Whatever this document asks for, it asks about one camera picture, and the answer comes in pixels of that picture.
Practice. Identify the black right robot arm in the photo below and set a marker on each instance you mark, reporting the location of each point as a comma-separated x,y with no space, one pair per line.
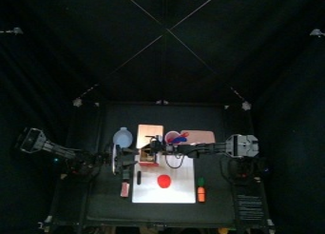
241,146

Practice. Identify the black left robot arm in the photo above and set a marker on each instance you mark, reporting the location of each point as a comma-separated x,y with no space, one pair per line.
54,149

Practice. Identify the wooden drawer with red front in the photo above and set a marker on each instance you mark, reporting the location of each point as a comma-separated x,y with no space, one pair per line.
148,164

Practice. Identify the pale blue bowl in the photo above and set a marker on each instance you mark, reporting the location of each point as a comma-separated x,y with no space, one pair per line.
122,139

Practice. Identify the flat red dough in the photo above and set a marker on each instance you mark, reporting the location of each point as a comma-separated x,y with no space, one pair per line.
164,181

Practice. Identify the red plastic cup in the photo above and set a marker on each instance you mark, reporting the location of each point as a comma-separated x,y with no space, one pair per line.
169,138

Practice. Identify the blue utensil with red tip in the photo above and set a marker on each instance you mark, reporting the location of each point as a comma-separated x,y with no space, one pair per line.
182,138

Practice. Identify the wooden cutting board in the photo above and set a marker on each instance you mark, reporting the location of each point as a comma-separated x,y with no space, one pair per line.
201,137

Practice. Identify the small red white box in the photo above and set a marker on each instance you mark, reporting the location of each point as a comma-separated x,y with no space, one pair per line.
124,190

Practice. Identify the white plastic cutting board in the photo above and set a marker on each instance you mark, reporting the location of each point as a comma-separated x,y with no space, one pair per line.
177,190

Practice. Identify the orange toy carrot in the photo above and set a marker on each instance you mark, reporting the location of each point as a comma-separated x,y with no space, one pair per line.
201,193

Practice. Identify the white text label sticker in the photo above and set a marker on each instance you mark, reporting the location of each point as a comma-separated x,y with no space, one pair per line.
249,207

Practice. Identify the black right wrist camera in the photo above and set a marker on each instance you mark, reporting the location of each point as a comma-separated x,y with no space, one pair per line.
153,138

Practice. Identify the silver frame clamp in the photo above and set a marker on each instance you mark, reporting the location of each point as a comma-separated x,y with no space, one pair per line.
246,105
161,102
77,101
315,32
14,31

